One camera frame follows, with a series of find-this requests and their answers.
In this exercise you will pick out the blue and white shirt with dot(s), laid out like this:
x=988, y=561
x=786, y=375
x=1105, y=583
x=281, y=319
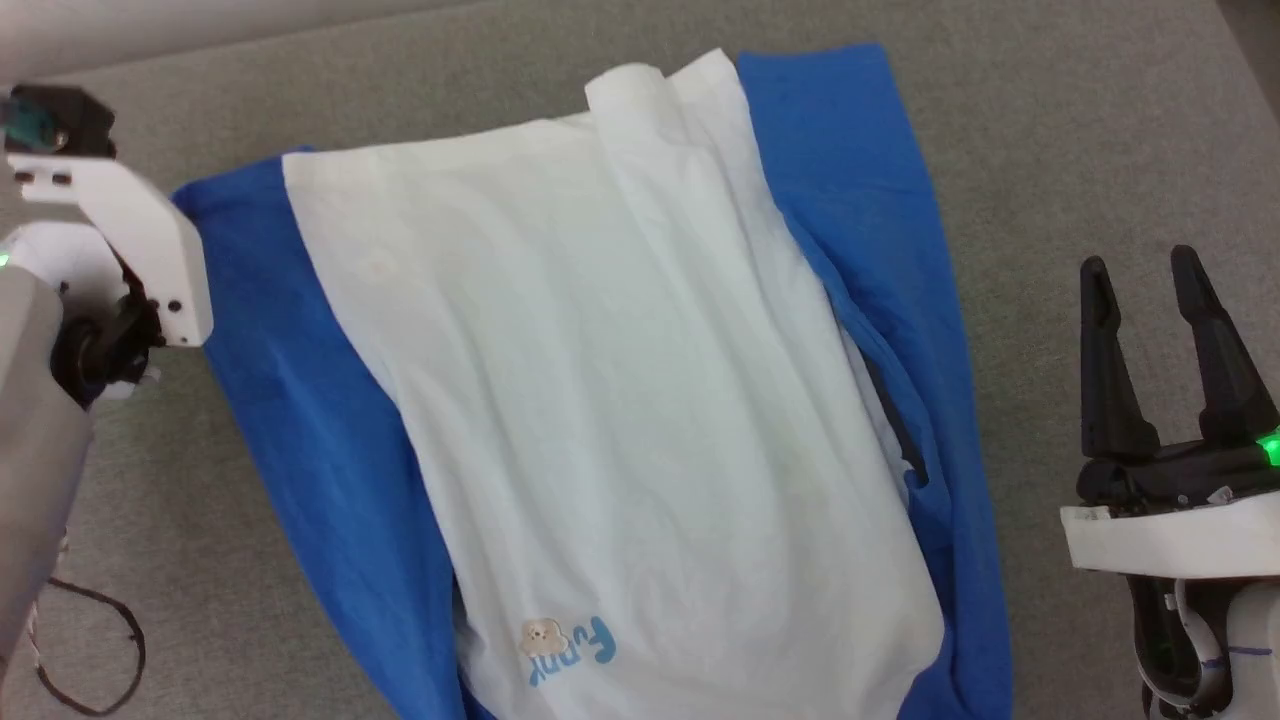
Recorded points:
x=600, y=400

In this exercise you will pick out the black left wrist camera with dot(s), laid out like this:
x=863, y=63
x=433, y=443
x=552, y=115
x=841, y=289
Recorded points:
x=75, y=120

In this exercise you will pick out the grey fabric sofa cushion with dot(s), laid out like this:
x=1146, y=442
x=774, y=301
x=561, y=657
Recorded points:
x=1050, y=120

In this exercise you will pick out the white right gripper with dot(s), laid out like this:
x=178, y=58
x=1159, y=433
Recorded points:
x=1170, y=530

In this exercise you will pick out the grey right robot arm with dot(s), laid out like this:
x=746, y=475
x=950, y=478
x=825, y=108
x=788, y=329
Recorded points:
x=1250, y=650

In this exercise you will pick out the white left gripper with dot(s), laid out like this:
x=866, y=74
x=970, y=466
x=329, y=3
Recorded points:
x=150, y=240

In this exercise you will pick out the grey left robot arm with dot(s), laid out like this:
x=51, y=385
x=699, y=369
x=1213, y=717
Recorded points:
x=35, y=450

